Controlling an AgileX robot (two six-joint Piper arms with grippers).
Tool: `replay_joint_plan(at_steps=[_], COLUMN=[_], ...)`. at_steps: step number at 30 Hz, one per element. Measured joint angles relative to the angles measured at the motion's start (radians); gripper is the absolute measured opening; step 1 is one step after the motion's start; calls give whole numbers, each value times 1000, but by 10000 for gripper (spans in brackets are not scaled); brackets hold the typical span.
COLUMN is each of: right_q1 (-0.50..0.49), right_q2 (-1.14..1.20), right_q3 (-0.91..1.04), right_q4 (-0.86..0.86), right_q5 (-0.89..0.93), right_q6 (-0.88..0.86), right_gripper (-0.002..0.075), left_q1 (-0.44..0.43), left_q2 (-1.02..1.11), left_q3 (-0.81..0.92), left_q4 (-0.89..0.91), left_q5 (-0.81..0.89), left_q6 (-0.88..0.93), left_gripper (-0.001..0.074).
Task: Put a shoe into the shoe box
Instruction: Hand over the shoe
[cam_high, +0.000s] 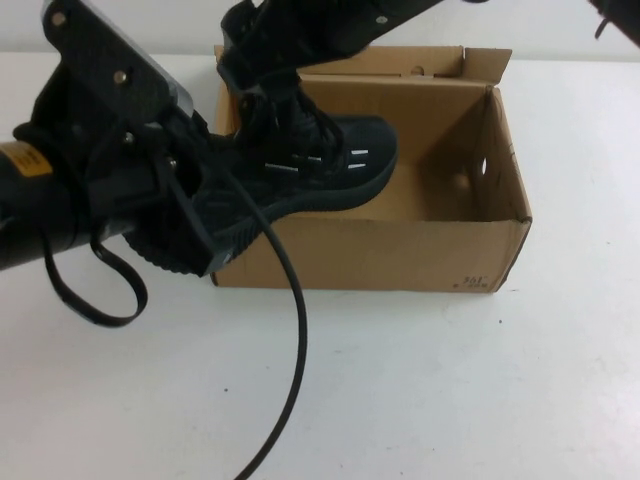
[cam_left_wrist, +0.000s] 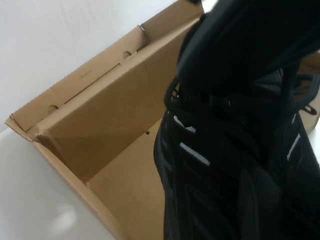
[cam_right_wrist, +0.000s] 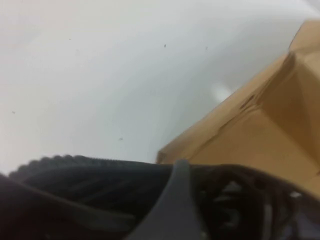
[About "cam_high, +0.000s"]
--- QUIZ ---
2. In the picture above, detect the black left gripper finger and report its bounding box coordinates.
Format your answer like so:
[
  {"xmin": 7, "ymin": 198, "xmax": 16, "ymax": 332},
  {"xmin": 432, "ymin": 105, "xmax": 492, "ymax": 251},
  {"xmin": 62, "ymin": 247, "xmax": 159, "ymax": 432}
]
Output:
[{"xmin": 154, "ymin": 154, "xmax": 229, "ymax": 277}]

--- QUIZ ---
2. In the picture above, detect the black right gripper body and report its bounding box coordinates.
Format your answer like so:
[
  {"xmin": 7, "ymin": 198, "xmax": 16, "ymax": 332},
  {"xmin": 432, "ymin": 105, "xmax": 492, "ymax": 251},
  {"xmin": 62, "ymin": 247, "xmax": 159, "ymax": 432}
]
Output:
[{"xmin": 259, "ymin": 0, "xmax": 441, "ymax": 76}]

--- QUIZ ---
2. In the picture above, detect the brown cardboard shoe box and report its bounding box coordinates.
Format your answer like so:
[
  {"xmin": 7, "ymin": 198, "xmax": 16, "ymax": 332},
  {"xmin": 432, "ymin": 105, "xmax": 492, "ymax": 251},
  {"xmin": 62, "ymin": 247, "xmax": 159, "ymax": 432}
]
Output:
[{"xmin": 209, "ymin": 43, "xmax": 534, "ymax": 291}]

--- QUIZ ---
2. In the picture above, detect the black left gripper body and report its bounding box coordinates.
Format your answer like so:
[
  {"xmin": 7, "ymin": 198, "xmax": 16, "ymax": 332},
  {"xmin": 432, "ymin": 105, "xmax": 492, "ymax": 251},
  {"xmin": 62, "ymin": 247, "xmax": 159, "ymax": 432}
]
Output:
[{"xmin": 29, "ymin": 69, "xmax": 221, "ymax": 226}]

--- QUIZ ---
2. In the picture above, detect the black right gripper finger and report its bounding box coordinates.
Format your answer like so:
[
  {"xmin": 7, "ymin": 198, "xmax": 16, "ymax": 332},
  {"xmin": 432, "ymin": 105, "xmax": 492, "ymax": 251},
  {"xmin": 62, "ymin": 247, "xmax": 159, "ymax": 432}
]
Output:
[
  {"xmin": 224, "ymin": 0, "xmax": 284, "ymax": 61},
  {"xmin": 217, "ymin": 59, "xmax": 284, "ymax": 104}
]

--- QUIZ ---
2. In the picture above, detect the flat black ribbon cable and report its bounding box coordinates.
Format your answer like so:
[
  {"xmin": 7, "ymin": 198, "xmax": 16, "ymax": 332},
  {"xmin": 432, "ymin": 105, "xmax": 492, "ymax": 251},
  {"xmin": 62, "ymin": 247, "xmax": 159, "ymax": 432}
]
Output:
[{"xmin": 43, "ymin": 234, "xmax": 150, "ymax": 330}]

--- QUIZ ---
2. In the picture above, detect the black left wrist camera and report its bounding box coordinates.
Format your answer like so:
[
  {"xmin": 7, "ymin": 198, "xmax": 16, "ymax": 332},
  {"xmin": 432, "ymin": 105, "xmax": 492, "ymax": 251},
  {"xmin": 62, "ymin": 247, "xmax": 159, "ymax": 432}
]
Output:
[{"xmin": 37, "ymin": 0, "xmax": 196, "ymax": 132}]

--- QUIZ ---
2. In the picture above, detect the black lace-up sneaker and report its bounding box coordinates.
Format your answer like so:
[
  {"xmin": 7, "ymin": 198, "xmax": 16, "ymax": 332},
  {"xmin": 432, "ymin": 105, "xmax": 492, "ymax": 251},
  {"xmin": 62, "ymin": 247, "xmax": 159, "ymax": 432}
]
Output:
[{"xmin": 122, "ymin": 74, "xmax": 401, "ymax": 275}]

